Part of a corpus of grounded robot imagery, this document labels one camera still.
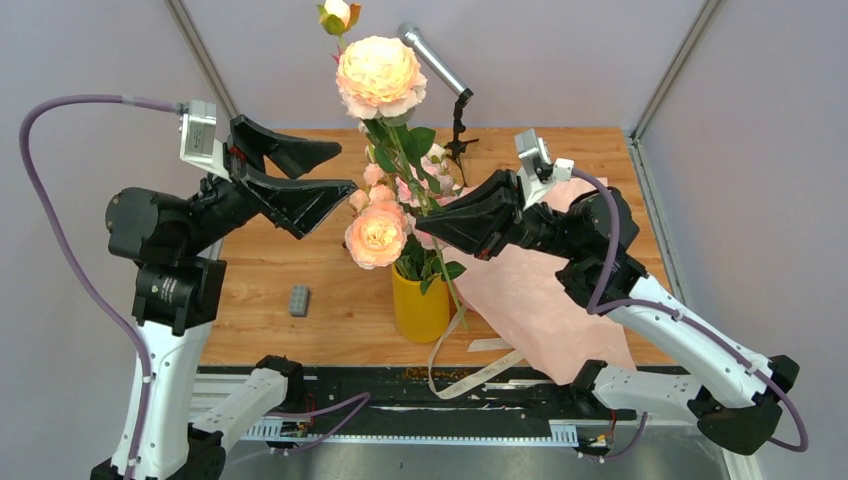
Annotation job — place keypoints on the silver microphone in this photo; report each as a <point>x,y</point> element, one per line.
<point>411,36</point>

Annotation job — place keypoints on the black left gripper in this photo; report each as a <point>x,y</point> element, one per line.
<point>288,196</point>

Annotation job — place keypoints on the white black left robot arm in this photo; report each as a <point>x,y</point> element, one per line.
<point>177,296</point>

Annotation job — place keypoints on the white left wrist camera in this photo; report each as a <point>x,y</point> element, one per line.
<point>199,146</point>

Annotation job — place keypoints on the yellow cylindrical vase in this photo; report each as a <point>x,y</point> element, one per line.
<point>420,318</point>

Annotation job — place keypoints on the large peach rose stem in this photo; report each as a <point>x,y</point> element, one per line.
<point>380,83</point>

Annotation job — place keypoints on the grey building brick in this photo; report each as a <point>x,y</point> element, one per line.
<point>299,301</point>

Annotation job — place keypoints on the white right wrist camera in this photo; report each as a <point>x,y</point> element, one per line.
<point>539,172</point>

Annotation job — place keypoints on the pink rose stem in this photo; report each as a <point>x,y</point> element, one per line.
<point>420,261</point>
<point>377,189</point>
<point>436,164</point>

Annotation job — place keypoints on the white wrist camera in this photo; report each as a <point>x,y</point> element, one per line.
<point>539,172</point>
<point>199,146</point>

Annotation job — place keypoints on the pink wrapping paper sheet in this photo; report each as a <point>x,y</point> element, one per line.
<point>518,296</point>

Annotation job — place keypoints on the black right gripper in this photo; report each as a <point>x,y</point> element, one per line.
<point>480,230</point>

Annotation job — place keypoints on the black tripod microphone stand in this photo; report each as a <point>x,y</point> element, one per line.
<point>456,146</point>

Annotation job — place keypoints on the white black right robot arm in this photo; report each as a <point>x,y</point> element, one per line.
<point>733,395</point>

